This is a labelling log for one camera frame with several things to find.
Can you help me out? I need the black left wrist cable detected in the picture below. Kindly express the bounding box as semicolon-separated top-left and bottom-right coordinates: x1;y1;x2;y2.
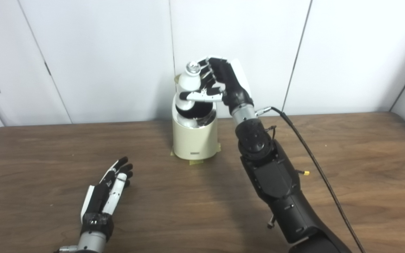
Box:
53;245;79;253

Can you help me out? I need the cream-colored plastic bin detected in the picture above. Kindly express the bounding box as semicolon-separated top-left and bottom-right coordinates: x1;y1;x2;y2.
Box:
172;74;221;161

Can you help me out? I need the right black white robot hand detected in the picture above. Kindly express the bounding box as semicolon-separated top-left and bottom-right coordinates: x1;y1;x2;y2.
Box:
179;56;255;116

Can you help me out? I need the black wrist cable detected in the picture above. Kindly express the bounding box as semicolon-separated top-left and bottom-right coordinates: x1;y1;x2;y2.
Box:
255;106;366;253
53;245;79;253

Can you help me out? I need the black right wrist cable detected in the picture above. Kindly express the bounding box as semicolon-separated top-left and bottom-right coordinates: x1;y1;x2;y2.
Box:
255;106;366;253

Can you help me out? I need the small white plastic bottle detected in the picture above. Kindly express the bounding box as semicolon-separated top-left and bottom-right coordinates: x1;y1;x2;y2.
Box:
175;61;203;115

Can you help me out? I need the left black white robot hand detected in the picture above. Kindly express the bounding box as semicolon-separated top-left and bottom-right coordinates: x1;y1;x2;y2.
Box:
80;157;134;243

